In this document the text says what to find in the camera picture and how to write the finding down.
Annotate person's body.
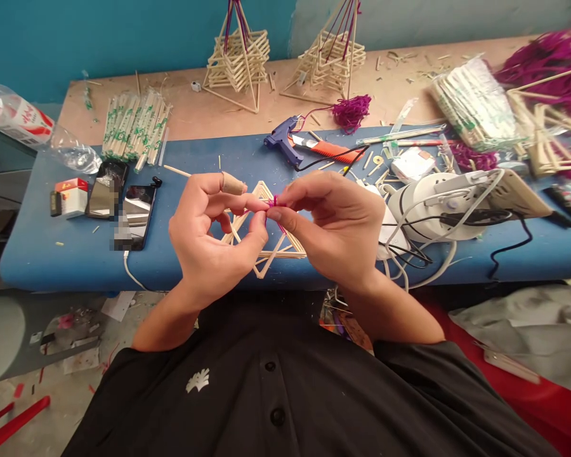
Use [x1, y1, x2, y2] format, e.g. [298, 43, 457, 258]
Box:
[62, 289, 560, 457]

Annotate grey round stool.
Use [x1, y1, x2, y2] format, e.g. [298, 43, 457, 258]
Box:
[0, 295, 27, 387]

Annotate grey cloth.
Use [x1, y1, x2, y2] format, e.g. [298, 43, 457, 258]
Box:
[449, 284, 571, 397]

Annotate wooden stick star frame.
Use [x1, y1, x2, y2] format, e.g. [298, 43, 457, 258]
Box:
[218, 180, 310, 280]

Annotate beige phone in holder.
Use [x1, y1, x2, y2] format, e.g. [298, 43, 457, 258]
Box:
[479, 168, 555, 221]

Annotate single wrapped chopstick pair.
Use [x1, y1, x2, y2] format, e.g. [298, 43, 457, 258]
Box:
[355, 123, 449, 147]

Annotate purple yarn thread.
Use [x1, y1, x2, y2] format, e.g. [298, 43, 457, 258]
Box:
[265, 194, 286, 239]

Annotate blue glue gun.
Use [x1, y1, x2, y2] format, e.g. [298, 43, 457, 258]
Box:
[263, 116, 316, 170]

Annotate red sticks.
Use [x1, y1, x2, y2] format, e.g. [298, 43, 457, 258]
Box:
[0, 395, 52, 457]

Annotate person's right hand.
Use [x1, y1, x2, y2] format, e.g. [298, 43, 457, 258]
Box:
[266, 170, 387, 289]

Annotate white cable bundle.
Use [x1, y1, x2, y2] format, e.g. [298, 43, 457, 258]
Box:
[374, 223, 459, 292]

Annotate purple yarn scrap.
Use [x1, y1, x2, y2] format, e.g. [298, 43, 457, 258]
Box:
[450, 142, 499, 173]

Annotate black smartphone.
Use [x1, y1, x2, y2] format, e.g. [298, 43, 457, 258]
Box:
[84, 160, 130, 220]
[113, 182, 159, 252]

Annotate person's left hand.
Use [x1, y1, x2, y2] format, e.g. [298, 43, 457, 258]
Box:
[168, 171, 270, 306]

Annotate red and white cigarette pack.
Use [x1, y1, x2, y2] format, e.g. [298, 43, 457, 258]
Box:
[58, 176, 92, 220]

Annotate small white box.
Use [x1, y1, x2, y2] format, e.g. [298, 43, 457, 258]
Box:
[391, 147, 437, 182]

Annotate wooden stick pyramid frame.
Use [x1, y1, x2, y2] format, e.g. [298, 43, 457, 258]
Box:
[506, 62, 571, 180]

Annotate pile of green-print wrapped chopsticks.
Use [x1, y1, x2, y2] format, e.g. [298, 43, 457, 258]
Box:
[101, 89, 173, 168]

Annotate white paper scrap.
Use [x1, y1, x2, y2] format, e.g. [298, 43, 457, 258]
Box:
[101, 290, 138, 322]

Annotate black cable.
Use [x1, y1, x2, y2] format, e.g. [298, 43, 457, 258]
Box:
[440, 208, 535, 282]

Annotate red seat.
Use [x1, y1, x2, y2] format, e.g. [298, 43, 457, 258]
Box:
[421, 302, 571, 457]

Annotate heap of wrapped chopstick packets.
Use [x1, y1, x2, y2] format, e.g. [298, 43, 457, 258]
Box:
[430, 56, 530, 154]

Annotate orange utility knife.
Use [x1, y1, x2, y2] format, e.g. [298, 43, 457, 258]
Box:
[290, 135, 364, 159]

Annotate blue padded board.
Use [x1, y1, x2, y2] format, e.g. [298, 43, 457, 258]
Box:
[0, 125, 571, 292]

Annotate clear plastic water bottle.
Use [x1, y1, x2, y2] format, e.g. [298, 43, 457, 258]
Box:
[0, 77, 103, 176]

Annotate small purple yarn bundle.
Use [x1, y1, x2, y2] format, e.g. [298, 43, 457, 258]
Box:
[331, 95, 373, 135]

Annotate white charging cable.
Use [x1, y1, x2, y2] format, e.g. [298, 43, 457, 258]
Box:
[122, 250, 154, 292]

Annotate white round appliance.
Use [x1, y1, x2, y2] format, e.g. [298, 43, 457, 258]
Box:
[386, 171, 497, 244]

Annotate large purple yarn pile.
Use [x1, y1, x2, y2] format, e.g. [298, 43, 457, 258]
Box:
[496, 28, 571, 102]

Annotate wooden stick tower sculpture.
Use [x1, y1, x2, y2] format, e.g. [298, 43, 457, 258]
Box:
[203, 0, 273, 115]
[279, 0, 368, 107]

